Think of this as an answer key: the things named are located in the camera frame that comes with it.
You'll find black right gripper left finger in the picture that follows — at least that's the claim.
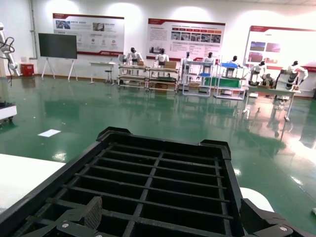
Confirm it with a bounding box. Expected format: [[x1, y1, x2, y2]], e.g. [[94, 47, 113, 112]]
[[23, 196, 103, 237]]

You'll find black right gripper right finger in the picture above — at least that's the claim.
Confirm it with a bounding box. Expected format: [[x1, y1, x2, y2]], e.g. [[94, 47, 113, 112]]
[[240, 198, 295, 237]]

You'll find black slotted plastic container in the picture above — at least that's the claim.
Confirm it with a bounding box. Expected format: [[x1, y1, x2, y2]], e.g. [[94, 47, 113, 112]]
[[0, 126, 245, 237]]

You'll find red box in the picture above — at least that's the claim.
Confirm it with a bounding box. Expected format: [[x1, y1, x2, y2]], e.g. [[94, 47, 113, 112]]
[[20, 63, 35, 77]]

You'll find white paper sheet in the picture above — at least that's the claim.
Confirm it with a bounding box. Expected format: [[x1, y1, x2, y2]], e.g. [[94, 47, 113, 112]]
[[37, 128, 61, 138]]

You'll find long white table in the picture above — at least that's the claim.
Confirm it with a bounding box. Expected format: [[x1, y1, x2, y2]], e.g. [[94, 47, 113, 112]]
[[242, 84, 302, 122]]

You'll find white wheeled cabinet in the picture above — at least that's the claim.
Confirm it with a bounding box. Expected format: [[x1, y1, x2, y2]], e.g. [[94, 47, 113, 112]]
[[0, 100, 18, 125]]

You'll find black round stool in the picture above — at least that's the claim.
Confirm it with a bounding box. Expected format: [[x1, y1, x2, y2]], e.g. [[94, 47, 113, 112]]
[[104, 70, 115, 85]]

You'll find white rack with green mat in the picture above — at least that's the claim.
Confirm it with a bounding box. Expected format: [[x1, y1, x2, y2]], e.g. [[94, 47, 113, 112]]
[[212, 62, 249, 101]]

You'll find small white table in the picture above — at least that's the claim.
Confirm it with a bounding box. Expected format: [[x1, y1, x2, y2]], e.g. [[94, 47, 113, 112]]
[[88, 61, 117, 85]]

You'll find dark display on stand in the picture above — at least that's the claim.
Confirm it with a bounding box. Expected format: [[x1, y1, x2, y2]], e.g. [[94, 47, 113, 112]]
[[38, 33, 79, 81]]

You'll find white shelf rack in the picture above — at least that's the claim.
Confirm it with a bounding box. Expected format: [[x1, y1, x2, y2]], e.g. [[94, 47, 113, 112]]
[[182, 60, 215, 97]]

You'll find info poster with grey photos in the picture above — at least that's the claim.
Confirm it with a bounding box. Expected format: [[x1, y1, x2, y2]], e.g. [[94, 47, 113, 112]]
[[52, 13, 125, 55]]

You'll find info poster with red pictures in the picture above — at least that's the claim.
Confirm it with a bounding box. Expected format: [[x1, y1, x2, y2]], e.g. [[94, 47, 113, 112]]
[[243, 25, 316, 68]]

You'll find info poster with photo row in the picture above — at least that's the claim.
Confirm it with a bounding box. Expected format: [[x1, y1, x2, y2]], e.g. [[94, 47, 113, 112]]
[[146, 17, 226, 61]]

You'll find white frame workbench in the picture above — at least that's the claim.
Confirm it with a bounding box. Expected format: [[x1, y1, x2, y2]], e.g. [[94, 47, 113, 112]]
[[147, 66, 180, 95], [117, 64, 149, 89]]

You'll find grey wall pipe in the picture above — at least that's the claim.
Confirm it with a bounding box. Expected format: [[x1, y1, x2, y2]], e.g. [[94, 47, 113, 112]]
[[30, 0, 40, 60]]

